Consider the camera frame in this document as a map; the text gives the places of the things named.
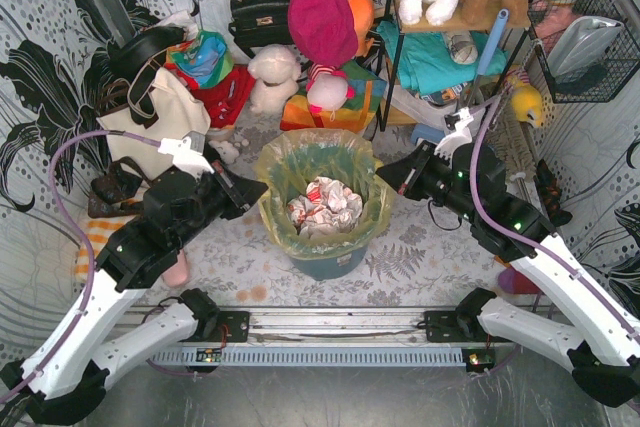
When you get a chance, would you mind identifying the yellow trash bag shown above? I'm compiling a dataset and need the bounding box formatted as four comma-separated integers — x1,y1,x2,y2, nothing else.
254,129,394,260

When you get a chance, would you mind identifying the teal trash bin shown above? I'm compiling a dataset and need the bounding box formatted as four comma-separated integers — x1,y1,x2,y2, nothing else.
287,241,370,281

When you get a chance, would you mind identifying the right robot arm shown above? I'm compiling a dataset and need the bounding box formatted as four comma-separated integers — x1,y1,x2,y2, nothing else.
377,142,639,407

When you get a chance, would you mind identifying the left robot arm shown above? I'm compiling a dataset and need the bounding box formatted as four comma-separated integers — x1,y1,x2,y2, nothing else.
1,162,267,426

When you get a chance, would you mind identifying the crumpled paper trash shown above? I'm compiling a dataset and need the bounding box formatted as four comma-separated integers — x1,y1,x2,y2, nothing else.
286,176,364,239

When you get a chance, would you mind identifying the cream canvas tote bag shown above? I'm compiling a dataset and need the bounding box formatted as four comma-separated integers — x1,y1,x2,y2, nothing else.
98,67,211,179

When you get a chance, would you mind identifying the brown patterned bag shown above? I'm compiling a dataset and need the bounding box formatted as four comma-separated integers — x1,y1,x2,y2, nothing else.
88,157,151,219

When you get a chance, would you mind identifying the colourful printed bag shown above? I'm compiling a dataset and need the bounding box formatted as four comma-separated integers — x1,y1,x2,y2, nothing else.
164,31,234,90

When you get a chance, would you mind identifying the magenta cloth bag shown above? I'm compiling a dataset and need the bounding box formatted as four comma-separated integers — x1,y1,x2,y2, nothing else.
288,0,358,67

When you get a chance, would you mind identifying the blue floor mop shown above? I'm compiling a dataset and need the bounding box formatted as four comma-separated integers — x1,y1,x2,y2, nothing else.
411,9,509,146

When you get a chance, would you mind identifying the rainbow striped cloth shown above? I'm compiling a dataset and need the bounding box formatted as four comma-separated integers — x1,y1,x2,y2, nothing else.
280,61,387,133

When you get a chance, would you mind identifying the beige dust mop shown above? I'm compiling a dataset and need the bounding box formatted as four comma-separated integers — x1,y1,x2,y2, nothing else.
485,88,535,182

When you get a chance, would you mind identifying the pink glasses case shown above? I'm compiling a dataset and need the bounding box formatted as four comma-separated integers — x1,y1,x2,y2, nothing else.
162,250,190,288

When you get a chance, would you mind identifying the white pink plush doll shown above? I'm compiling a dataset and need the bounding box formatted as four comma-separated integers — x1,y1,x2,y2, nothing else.
306,63,355,114

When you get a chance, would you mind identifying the teal folded cloth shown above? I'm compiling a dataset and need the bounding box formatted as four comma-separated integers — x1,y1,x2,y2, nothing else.
376,21,507,94

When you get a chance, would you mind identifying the black orange toy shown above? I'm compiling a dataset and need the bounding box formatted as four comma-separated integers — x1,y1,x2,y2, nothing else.
534,159,573,227

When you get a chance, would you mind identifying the orange checkered cloth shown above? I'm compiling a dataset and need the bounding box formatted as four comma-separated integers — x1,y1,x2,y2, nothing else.
74,216,133,282

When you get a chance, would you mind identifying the yellow duck plush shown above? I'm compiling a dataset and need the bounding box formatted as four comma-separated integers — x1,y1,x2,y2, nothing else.
506,70,543,128

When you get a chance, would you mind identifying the cream plush bear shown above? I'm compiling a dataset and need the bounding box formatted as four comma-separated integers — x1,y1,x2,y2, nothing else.
248,44,301,115

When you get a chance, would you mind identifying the red purple sock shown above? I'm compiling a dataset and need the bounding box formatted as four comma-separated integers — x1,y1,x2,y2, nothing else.
498,268,540,295

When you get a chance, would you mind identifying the wooden metal shelf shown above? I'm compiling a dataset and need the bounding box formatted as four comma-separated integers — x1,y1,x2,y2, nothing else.
377,1,531,132

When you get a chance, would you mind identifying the black round hat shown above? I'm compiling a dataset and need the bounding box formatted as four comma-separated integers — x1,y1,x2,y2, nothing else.
108,26,185,79

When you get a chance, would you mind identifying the orange plush toy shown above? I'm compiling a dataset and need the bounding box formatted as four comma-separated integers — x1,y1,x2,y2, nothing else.
347,0,374,57

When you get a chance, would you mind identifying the black leather handbag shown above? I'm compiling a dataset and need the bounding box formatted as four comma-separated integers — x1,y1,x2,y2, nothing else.
228,0,294,59

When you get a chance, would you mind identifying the silver foil pouch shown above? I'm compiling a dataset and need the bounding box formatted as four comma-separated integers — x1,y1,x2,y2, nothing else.
547,16,624,77

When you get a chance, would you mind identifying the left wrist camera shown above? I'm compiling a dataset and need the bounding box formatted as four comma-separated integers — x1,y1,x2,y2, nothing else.
157,131,214,179

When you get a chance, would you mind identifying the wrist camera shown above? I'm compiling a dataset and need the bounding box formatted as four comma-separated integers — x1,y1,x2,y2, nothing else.
434,108,473,160
157,131,214,179

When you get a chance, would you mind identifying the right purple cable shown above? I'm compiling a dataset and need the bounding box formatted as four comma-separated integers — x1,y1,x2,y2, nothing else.
464,91,640,378

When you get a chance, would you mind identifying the purple cable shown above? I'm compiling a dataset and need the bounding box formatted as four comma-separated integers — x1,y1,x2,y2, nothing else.
464,91,640,378
0,129,221,406

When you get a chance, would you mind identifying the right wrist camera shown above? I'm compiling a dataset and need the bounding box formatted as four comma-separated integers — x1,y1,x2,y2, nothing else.
434,108,473,160

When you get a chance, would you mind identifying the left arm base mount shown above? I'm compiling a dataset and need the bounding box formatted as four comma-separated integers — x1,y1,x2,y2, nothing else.
179,310,250,343

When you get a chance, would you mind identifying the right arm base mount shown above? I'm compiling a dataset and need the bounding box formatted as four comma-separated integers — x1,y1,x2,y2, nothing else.
423,310,508,343

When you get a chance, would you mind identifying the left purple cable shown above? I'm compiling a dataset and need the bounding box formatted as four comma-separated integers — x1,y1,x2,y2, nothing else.
0,129,221,406

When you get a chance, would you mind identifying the black wire basket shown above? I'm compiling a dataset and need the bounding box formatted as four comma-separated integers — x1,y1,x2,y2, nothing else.
528,0,629,104

